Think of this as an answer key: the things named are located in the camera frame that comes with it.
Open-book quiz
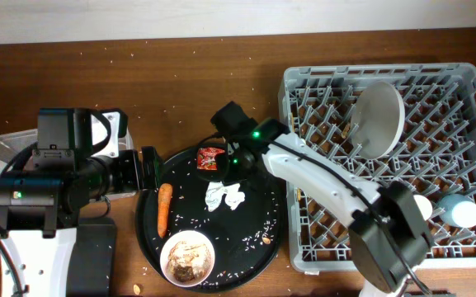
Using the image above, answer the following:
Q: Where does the black rectangular bin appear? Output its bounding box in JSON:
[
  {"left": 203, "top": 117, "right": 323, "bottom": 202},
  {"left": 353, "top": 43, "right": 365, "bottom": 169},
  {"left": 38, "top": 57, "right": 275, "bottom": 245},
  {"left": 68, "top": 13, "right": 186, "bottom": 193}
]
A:
[{"left": 66, "top": 217, "right": 117, "bottom": 297}]

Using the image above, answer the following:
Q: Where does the white cup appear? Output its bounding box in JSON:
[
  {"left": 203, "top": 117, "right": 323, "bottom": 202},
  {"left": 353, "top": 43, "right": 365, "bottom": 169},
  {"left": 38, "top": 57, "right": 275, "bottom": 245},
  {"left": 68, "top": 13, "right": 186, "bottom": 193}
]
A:
[{"left": 413, "top": 195, "right": 433, "bottom": 221}]

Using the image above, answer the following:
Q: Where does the grey round plate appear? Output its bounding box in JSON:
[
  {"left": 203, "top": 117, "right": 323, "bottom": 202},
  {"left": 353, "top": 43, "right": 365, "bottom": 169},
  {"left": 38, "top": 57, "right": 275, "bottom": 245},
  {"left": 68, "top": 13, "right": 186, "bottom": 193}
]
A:
[{"left": 351, "top": 81, "right": 405, "bottom": 159}]

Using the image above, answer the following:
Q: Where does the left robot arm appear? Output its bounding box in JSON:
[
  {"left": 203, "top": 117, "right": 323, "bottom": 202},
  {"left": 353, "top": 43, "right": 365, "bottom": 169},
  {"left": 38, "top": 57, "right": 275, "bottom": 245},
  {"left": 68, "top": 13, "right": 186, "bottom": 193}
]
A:
[{"left": 0, "top": 108, "right": 163, "bottom": 296}]

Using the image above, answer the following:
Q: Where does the orange carrot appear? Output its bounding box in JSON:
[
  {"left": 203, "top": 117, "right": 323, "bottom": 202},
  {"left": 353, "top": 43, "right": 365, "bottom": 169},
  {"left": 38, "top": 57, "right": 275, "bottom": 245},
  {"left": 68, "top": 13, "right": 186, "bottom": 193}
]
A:
[{"left": 157, "top": 183, "right": 173, "bottom": 238}]

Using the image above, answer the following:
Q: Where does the red snack wrapper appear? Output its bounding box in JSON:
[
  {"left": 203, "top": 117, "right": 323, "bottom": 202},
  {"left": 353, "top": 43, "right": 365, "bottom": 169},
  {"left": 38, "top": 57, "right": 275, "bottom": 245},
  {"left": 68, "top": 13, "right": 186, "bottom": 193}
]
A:
[{"left": 196, "top": 147, "right": 225, "bottom": 171}]

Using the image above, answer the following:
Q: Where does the clear plastic bin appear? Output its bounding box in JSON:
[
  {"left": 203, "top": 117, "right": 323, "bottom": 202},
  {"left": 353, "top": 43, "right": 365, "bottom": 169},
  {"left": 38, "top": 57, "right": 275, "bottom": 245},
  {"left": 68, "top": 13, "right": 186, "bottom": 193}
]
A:
[{"left": 0, "top": 129, "right": 136, "bottom": 200}]

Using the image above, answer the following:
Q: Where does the white bowl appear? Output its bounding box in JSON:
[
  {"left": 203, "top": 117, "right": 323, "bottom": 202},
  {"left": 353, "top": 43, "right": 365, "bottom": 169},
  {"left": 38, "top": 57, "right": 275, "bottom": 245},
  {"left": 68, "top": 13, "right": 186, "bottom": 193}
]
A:
[{"left": 159, "top": 230, "right": 216, "bottom": 288}]

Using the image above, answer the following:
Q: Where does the peanut on table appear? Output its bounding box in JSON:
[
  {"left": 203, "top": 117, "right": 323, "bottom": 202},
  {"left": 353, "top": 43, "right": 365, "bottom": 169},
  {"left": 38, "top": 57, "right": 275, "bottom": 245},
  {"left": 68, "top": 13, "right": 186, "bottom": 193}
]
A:
[{"left": 133, "top": 285, "right": 141, "bottom": 295}]

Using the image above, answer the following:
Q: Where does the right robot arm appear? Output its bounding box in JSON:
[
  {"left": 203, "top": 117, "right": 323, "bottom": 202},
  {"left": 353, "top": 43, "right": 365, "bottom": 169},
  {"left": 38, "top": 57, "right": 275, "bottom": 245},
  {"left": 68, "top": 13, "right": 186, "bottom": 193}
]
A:
[{"left": 210, "top": 101, "right": 434, "bottom": 296}]

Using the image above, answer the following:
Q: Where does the grey plastic dishwasher rack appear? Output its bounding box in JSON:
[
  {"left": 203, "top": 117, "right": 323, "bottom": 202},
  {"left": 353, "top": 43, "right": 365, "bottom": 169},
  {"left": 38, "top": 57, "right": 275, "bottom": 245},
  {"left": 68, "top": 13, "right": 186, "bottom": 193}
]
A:
[{"left": 278, "top": 63, "right": 476, "bottom": 269}]

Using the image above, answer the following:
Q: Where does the light blue cup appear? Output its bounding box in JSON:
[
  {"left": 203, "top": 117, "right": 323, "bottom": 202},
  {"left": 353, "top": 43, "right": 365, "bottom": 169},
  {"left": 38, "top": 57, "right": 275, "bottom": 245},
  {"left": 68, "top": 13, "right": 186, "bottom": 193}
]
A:
[{"left": 437, "top": 194, "right": 476, "bottom": 228}]

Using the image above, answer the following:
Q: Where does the white tissue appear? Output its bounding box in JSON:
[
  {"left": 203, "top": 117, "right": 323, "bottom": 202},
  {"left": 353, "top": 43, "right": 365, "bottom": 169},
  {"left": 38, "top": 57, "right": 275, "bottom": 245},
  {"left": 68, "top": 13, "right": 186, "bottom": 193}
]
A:
[{"left": 205, "top": 181, "right": 245, "bottom": 212}]

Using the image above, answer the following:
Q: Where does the round black tray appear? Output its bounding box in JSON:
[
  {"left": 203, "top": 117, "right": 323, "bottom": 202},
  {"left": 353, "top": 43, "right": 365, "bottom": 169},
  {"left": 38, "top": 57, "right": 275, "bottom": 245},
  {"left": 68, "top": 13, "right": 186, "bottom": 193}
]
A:
[{"left": 134, "top": 144, "right": 288, "bottom": 294}]

